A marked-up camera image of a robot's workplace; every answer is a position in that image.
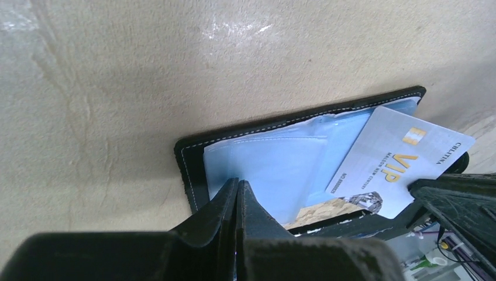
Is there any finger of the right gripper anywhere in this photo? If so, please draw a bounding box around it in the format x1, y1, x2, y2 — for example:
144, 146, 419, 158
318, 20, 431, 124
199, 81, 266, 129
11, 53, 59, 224
408, 173, 495, 194
416, 186, 495, 277

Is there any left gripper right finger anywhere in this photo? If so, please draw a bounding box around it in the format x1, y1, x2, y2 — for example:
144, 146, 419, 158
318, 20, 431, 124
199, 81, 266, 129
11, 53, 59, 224
236, 180, 405, 280

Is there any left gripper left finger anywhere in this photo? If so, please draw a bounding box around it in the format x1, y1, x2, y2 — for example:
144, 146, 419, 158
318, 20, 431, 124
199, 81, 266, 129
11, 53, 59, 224
1, 179, 239, 280

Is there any black leather card holder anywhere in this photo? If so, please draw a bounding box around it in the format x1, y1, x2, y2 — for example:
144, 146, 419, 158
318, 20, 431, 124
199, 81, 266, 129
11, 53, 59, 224
174, 86, 468, 228

